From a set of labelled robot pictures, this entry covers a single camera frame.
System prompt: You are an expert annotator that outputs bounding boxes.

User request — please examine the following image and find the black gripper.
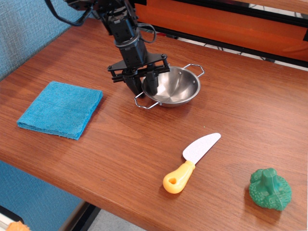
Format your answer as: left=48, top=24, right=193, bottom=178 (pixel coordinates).
left=107, top=39, right=170, bottom=96

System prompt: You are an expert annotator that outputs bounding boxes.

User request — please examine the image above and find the small stainless steel wok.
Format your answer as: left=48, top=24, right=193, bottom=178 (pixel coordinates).
left=134, top=64, right=205, bottom=109

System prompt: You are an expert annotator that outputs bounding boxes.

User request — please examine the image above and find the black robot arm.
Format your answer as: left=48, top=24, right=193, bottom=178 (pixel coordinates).
left=67, top=0, right=170, bottom=95

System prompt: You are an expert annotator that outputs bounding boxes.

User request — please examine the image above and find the folded blue cloth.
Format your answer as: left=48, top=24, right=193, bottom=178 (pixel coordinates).
left=17, top=81, right=103, bottom=140

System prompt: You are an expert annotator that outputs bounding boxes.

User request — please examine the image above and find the green plastic toy broccoli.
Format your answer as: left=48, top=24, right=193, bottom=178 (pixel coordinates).
left=249, top=168, right=292, bottom=211

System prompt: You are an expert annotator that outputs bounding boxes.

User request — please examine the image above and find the orange object bottom left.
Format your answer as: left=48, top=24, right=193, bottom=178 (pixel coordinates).
left=6, top=222, right=30, bottom=231

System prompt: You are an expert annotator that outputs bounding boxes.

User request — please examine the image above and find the toy knife yellow handle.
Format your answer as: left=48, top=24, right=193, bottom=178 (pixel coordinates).
left=163, top=133, right=221, bottom=194

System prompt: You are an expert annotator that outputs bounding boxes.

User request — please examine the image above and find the orange panel black frame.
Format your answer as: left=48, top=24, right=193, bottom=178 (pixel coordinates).
left=134, top=0, right=308, bottom=67

